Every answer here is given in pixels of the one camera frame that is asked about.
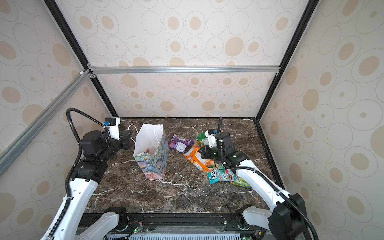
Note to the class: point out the aluminium rail left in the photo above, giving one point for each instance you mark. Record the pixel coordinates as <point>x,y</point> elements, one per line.
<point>25,138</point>

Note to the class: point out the green snack bag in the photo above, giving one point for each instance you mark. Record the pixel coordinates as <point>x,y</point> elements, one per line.
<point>202,139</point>

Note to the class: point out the horizontal aluminium rail back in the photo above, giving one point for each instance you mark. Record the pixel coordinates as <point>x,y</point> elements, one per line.
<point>186,69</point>

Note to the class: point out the black vertical frame post right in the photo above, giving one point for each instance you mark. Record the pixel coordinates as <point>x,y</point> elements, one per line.
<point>302,25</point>

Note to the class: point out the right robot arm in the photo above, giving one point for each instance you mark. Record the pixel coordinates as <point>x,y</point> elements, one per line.
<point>286,216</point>

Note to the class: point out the white paper bag colourful print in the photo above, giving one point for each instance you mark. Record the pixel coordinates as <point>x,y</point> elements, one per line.
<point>152,151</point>

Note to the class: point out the black vertical frame post left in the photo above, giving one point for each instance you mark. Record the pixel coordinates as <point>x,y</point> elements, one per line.
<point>64,27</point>

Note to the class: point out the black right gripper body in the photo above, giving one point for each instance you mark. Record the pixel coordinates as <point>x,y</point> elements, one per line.
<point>209,153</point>

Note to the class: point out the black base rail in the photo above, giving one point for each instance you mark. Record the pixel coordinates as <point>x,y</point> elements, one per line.
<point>186,226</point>

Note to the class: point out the small purple candy bag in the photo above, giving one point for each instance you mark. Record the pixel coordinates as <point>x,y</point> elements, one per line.
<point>180,144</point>

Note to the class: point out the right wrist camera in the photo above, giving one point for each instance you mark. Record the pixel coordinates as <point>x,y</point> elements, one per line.
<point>211,136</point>

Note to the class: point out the black vertical frame post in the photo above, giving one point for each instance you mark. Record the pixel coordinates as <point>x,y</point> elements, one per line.
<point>302,25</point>
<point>64,27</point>

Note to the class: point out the teal spring candy bag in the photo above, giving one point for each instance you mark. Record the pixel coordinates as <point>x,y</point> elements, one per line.
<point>221,174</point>

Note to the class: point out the orange snack bag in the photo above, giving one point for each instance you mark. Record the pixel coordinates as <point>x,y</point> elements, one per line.
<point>195,157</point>

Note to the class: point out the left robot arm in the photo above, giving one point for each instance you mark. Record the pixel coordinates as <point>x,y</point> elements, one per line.
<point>96,148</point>

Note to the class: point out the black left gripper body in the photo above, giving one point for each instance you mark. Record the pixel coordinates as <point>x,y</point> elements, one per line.
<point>124,140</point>

